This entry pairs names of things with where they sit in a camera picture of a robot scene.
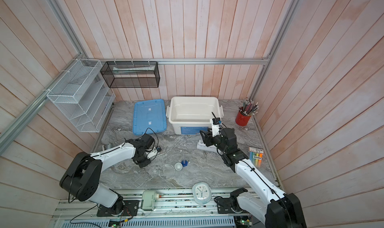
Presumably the small blue bottle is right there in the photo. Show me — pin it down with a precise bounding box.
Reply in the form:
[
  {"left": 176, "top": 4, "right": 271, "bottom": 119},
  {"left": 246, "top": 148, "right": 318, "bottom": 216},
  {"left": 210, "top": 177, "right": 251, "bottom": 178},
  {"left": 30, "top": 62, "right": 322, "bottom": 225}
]
[{"left": 181, "top": 160, "right": 189, "bottom": 167}]

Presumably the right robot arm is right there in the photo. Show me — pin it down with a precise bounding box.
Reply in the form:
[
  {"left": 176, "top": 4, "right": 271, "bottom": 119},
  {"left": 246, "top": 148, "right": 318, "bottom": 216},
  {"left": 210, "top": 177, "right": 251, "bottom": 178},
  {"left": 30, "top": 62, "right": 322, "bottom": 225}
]
[{"left": 200, "top": 128, "right": 307, "bottom": 228}]

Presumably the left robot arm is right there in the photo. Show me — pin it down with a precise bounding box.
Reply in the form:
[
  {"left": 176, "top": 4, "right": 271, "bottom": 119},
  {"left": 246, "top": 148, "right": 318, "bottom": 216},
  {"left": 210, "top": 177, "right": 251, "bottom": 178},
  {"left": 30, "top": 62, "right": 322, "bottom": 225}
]
[{"left": 60, "top": 134, "right": 156, "bottom": 214}]

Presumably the white test tube rack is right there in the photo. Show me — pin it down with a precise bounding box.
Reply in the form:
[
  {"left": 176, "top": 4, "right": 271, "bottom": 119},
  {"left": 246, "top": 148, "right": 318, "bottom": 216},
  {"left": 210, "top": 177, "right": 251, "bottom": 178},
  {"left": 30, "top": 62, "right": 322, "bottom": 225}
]
[{"left": 197, "top": 140, "right": 217, "bottom": 152}]

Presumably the red pencil cup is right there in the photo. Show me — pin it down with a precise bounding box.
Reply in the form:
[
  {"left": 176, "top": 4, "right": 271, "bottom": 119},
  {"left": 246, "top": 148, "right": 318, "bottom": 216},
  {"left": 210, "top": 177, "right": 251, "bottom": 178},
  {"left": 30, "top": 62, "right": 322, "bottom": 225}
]
[{"left": 235, "top": 111, "right": 251, "bottom": 126}]

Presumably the blue plastic bin lid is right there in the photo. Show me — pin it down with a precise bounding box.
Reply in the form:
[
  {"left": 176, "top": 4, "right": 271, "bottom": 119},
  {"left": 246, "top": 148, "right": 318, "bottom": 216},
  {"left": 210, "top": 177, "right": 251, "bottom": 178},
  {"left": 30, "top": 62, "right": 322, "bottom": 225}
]
[{"left": 133, "top": 99, "right": 167, "bottom": 135}]

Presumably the pack of colored markers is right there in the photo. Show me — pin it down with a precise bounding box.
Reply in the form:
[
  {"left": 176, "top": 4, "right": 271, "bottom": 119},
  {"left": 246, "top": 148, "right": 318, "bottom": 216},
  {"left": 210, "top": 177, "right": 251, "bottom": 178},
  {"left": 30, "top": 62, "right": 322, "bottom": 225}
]
[{"left": 249, "top": 146, "right": 264, "bottom": 168}]

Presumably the bundle of pencils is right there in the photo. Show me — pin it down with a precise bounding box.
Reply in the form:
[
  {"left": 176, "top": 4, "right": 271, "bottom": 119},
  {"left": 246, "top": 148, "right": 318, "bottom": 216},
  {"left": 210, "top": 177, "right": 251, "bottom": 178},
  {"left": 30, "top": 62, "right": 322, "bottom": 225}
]
[{"left": 239, "top": 98, "right": 259, "bottom": 116}]

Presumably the small white bowl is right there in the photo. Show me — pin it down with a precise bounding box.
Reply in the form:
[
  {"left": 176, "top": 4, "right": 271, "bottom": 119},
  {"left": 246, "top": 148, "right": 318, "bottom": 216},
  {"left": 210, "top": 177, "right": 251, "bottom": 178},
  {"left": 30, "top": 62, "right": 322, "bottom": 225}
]
[{"left": 174, "top": 162, "right": 183, "bottom": 171}]

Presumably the white plastic storage bin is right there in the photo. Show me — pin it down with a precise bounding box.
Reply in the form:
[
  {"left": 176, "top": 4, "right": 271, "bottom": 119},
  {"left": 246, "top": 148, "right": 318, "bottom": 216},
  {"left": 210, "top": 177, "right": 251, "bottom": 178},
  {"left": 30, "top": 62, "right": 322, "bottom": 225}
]
[{"left": 166, "top": 96, "right": 224, "bottom": 135}]

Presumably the white analog clock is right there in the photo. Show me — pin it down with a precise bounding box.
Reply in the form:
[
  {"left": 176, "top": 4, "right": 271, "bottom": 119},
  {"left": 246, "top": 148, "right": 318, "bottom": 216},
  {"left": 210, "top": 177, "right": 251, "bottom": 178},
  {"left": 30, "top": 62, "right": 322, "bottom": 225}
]
[{"left": 192, "top": 182, "right": 212, "bottom": 205}]

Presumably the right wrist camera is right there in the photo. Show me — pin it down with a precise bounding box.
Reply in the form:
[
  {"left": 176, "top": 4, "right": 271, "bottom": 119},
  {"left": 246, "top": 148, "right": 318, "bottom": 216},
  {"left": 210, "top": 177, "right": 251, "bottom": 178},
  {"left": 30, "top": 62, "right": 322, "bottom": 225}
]
[{"left": 211, "top": 117, "right": 222, "bottom": 137}]

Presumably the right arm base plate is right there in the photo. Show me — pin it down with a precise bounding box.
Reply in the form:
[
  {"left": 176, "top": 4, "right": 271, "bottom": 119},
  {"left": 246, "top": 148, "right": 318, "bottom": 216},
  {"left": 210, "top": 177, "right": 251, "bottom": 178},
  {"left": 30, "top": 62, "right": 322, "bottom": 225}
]
[{"left": 214, "top": 197, "right": 243, "bottom": 214}]

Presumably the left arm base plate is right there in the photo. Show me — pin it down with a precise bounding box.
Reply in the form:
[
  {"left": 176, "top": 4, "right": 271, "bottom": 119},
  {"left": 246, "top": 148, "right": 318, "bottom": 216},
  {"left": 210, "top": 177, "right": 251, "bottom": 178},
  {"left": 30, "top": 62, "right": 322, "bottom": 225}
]
[{"left": 97, "top": 200, "right": 140, "bottom": 217}]

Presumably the black mesh wall basket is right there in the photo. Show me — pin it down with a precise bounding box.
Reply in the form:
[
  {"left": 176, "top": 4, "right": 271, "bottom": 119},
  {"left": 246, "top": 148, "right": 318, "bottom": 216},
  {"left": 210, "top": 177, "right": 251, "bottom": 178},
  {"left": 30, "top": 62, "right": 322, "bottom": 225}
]
[{"left": 101, "top": 61, "right": 161, "bottom": 88}]

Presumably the white wire mesh shelf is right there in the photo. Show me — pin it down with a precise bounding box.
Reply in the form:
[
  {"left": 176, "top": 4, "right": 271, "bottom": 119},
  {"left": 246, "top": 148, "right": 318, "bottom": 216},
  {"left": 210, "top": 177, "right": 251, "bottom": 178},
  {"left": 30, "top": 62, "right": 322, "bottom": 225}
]
[{"left": 47, "top": 59, "right": 116, "bottom": 133}]

